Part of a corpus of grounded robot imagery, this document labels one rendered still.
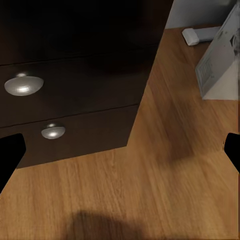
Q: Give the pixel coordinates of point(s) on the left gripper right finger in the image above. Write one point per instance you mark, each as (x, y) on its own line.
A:
(232, 149)

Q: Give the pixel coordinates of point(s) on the desk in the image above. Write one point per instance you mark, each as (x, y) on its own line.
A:
(194, 36)

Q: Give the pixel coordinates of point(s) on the desktop computer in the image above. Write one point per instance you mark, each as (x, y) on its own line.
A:
(218, 72)

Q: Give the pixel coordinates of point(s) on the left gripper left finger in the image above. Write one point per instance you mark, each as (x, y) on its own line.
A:
(12, 149)

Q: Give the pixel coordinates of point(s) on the cabinet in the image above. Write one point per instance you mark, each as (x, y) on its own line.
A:
(73, 72)

